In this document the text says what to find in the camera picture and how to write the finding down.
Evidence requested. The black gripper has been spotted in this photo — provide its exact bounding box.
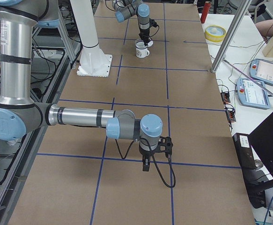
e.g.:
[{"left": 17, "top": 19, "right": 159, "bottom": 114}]
[
  {"left": 140, "top": 28, "right": 151, "bottom": 46},
  {"left": 140, "top": 149, "right": 153, "bottom": 172}
]

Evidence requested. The white mug lid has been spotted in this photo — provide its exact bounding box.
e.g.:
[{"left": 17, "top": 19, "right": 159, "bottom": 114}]
[{"left": 147, "top": 40, "right": 154, "bottom": 47}]

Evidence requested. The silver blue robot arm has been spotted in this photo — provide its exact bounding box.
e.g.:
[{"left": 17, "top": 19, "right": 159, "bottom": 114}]
[
  {"left": 112, "top": 0, "right": 151, "bottom": 46},
  {"left": 0, "top": 0, "right": 165, "bottom": 171}
]

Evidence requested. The white enamel mug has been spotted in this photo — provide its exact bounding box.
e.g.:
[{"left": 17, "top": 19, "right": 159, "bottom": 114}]
[{"left": 136, "top": 47, "right": 150, "bottom": 58}]

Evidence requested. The yellow tape roll with plate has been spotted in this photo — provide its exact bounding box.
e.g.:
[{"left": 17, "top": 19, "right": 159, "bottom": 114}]
[{"left": 204, "top": 25, "right": 227, "bottom": 42}]

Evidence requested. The brown paper table cover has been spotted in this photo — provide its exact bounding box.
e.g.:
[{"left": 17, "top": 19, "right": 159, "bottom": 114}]
[{"left": 9, "top": 3, "right": 254, "bottom": 225}]

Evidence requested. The red cardboard tube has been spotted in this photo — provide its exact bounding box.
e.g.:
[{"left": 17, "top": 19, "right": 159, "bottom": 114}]
[{"left": 200, "top": 1, "right": 211, "bottom": 23}]

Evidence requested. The orange black usb hub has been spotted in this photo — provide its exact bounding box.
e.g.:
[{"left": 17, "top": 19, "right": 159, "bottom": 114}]
[
  {"left": 221, "top": 91, "right": 230, "bottom": 104},
  {"left": 224, "top": 104, "right": 236, "bottom": 122}
]

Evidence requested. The black computer box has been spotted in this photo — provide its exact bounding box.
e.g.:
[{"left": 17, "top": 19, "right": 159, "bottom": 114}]
[{"left": 233, "top": 133, "right": 257, "bottom": 170}]

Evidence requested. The near teach pendant tablet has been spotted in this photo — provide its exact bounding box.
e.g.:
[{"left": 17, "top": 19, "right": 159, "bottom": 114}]
[{"left": 236, "top": 78, "right": 271, "bottom": 109}]

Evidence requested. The teach pendant tablet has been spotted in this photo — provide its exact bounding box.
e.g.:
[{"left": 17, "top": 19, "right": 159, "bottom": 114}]
[
  {"left": 236, "top": 78, "right": 271, "bottom": 109},
  {"left": 250, "top": 59, "right": 273, "bottom": 86}
]

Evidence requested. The far teach pendant tablet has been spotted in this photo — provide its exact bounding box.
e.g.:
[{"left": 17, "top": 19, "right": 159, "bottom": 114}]
[{"left": 250, "top": 59, "right": 273, "bottom": 86}]

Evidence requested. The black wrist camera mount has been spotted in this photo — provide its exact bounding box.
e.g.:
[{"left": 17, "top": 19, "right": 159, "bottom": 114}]
[
  {"left": 155, "top": 136, "right": 173, "bottom": 159},
  {"left": 149, "top": 19, "right": 158, "bottom": 28}
]

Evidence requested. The white camera pole with base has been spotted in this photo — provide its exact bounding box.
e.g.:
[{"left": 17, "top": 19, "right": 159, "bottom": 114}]
[{"left": 70, "top": 0, "right": 112, "bottom": 77}]

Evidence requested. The aluminium frame post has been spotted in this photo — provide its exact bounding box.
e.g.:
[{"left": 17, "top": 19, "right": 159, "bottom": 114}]
[{"left": 211, "top": 0, "right": 252, "bottom": 73}]

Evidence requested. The green handled reacher grabber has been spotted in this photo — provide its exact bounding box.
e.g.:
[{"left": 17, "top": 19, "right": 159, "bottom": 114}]
[{"left": 223, "top": 59, "right": 273, "bottom": 96}]

